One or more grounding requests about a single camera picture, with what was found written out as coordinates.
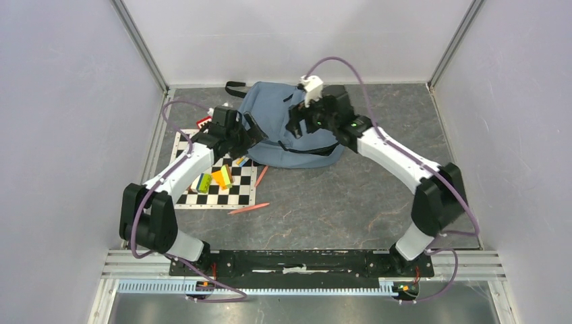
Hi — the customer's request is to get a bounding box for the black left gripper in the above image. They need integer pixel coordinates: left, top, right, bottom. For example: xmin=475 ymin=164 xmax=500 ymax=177
xmin=226 ymin=111 xmax=268 ymax=161

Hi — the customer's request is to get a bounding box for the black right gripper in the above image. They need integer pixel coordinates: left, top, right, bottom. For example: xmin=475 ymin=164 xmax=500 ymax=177
xmin=285 ymin=91 xmax=337 ymax=139

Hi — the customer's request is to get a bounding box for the blue student backpack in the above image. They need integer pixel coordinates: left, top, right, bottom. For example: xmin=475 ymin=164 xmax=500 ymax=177
xmin=225 ymin=81 xmax=344 ymax=169

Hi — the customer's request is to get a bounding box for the orange pencil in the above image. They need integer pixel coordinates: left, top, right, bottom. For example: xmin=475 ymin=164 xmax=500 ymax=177
xmin=228 ymin=202 xmax=270 ymax=215
xmin=255 ymin=165 xmax=268 ymax=187

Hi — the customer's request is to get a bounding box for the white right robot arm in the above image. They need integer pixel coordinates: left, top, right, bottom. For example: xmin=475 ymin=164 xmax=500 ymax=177
xmin=285 ymin=84 xmax=468 ymax=275

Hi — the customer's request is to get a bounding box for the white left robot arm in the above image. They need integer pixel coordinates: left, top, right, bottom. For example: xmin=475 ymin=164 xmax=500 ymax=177
xmin=119 ymin=106 xmax=268 ymax=275

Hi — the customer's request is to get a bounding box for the yellow tipped white marker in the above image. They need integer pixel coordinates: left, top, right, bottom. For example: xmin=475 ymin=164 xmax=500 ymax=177
xmin=235 ymin=157 xmax=248 ymax=166

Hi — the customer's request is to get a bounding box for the blue tipped white marker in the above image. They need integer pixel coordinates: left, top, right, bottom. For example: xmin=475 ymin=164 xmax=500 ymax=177
xmin=237 ymin=157 xmax=250 ymax=167

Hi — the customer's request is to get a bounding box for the red white toy block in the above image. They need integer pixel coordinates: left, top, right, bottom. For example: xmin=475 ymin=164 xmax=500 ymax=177
xmin=196 ymin=116 xmax=212 ymax=130

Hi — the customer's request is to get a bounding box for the orange yellow toy block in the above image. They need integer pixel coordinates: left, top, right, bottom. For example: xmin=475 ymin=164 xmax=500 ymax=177
xmin=211 ymin=165 xmax=233 ymax=190

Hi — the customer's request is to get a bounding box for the green toy block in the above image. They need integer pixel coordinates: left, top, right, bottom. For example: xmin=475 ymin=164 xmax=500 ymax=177
xmin=196 ymin=173 xmax=212 ymax=194

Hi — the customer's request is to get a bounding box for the black white chessboard mat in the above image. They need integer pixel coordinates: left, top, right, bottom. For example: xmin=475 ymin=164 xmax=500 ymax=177
xmin=175 ymin=155 xmax=258 ymax=209

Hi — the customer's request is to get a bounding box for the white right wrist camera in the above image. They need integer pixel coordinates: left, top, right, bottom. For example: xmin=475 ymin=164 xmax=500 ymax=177
xmin=299 ymin=75 xmax=324 ymax=107

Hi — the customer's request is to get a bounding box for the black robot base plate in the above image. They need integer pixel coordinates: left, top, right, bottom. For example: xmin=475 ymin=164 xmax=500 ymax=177
xmin=195 ymin=249 xmax=434 ymax=289

